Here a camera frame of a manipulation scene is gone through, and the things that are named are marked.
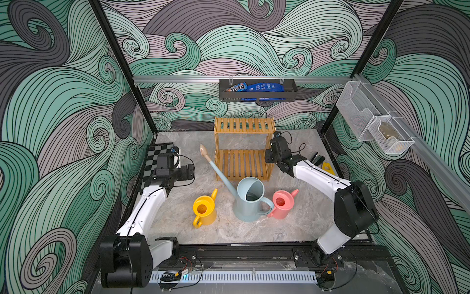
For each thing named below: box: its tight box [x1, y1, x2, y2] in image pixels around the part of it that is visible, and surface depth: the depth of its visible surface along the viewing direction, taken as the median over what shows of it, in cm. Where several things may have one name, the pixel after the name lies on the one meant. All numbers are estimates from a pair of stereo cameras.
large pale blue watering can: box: [199, 143, 275, 223], surface depth 76 cm
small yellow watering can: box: [193, 188, 218, 229], surface depth 78 cm
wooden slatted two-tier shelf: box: [214, 116, 277, 182], surface depth 106 cm
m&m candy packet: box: [222, 82, 248, 92], surface depth 94 cm
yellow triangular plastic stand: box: [321, 161, 336, 176], surface depth 104 cm
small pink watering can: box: [267, 188, 300, 220], surface depth 80 cm
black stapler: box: [310, 151, 326, 166], surface depth 106 cm
